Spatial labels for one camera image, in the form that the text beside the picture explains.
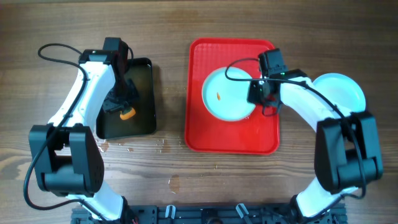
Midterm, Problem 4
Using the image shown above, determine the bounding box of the green orange scrub sponge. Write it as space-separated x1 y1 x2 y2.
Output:
119 107 136 120

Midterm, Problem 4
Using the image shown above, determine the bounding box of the white plate tray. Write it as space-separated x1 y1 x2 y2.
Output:
313 73 366 112
201 67 256 121

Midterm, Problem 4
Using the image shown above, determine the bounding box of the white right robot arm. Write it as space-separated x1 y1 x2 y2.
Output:
248 70 384 223

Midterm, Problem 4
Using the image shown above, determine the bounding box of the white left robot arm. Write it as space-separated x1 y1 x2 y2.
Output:
23 47 137 223

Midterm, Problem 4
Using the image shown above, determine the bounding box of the black water tray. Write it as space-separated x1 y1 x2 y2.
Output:
95 58 157 139

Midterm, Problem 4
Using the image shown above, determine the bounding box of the red serving tray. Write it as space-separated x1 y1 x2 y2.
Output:
185 38 280 154

